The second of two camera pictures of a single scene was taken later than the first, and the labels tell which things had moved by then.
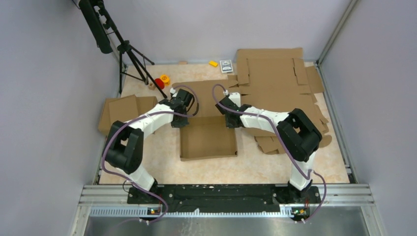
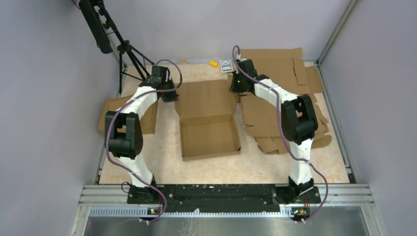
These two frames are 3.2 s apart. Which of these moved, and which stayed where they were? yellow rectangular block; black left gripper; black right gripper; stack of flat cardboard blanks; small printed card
Moved: black right gripper; black left gripper
Stayed: yellow rectangular block; stack of flat cardboard blanks; small printed card
